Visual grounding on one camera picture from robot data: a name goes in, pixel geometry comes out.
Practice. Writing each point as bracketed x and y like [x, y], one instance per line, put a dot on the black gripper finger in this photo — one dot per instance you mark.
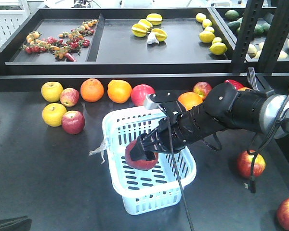
[10, 223]
[150, 155]
[137, 151]

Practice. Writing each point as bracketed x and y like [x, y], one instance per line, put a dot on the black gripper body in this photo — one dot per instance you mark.
[165, 137]

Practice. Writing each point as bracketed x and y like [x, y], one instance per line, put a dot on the light blue plastic basket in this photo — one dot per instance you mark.
[143, 191]

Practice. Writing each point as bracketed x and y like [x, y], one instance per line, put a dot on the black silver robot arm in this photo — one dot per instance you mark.
[224, 108]

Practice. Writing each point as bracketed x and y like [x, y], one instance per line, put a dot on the orange fruit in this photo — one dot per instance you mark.
[244, 89]
[92, 90]
[119, 91]
[189, 100]

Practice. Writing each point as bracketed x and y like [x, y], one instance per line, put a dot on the bright red apple centre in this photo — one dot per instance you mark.
[139, 93]

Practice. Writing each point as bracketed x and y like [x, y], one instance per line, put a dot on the dark red apple back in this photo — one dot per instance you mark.
[202, 89]

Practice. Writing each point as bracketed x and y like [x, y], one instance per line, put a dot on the dark red apple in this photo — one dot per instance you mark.
[202, 89]
[73, 122]

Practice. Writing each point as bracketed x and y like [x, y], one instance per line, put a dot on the orange fruit back centre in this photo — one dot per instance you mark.
[119, 91]

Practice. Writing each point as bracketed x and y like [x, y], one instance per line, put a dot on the dark red apple left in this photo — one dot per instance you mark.
[73, 122]

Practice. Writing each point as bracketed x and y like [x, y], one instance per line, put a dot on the orange fruit back left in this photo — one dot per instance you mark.
[92, 90]

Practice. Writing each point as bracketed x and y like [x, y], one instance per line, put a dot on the red bell pepper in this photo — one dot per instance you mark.
[237, 85]

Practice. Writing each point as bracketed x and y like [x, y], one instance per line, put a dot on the orange fruit right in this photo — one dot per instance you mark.
[244, 89]

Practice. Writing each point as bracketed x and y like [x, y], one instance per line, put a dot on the pink red small apple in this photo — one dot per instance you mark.
[69, 97]

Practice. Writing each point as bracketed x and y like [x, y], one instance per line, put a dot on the yellow apple front left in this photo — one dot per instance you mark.
[52, 114]

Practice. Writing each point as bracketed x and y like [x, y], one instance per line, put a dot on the yellow apple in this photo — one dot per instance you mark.
[51, 91]
[52, 114]

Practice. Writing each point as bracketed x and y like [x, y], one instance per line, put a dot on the white garlic bulb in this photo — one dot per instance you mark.
[152, 39]

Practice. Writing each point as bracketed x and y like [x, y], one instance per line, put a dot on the yellow apple back left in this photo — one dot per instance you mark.
[51, 91]

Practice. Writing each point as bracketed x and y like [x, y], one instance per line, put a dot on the black wooden produce display stand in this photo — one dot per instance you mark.
[207, 159]

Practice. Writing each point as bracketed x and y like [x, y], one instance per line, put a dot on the cherry tomato vine pile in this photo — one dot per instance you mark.
[63, 46]

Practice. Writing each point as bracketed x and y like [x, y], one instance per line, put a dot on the white perforated cabinet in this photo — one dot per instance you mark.
[12, 14]

